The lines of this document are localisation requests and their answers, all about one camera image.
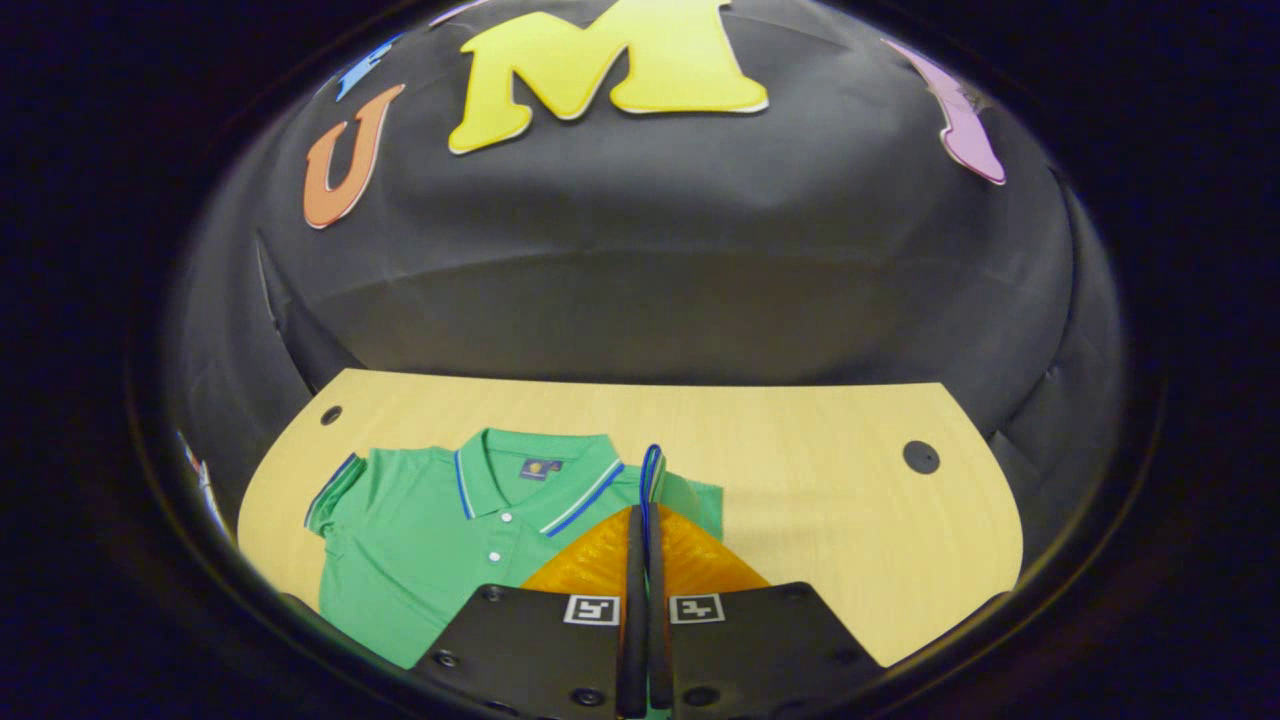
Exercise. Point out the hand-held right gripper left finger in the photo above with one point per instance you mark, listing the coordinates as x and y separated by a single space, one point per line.
520 650

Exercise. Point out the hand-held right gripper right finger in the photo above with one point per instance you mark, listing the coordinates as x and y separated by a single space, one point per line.
770 650

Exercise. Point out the green T-shirt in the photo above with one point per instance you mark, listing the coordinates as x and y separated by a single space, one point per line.
420 540

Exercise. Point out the black table grommet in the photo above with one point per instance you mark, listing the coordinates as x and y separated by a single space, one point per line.
921 457
331 414

